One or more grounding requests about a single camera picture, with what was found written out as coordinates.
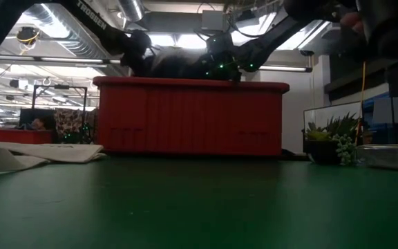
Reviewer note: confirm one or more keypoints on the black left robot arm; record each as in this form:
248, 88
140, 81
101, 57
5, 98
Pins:
92, 20

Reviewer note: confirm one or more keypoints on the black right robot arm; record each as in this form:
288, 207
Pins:
278, 31

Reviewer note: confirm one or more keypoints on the large red plastic laundry bin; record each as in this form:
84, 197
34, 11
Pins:
192, 117

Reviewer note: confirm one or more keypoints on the small red bin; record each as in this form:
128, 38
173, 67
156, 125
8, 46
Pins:
19, 136

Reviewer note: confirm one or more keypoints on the grey ceiling box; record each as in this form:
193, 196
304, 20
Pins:
213, 20

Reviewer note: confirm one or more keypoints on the long ceiling light bar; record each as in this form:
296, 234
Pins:
71, 60

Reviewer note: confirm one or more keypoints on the black ceiling device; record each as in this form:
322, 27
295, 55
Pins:
27, 34

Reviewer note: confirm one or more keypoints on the person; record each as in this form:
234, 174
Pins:
39, 124

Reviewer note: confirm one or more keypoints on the person's hand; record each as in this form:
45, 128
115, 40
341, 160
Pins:
351, 21

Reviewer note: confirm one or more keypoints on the cream folded cloth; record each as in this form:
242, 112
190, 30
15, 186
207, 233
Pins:
47, 152

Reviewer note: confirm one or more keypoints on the grey flat board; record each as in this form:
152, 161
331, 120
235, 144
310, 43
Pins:
392, 110

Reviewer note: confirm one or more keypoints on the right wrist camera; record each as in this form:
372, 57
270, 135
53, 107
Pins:
219, 42

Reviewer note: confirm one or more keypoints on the round silver ventilation duct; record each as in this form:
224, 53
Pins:
64, 34
131, 10

